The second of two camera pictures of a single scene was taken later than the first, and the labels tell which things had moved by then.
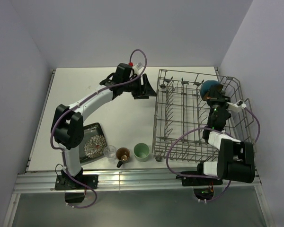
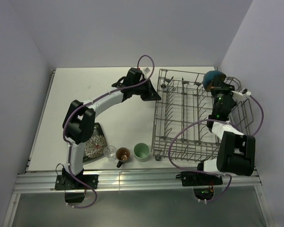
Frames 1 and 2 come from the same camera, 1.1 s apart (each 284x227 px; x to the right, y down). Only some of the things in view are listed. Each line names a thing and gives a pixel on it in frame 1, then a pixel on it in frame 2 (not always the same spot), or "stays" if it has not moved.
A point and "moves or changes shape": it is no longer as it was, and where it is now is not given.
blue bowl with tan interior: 205,87 moves or changes shape
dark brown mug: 123,154 stays
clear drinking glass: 110,152 stays
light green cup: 141,152 stays
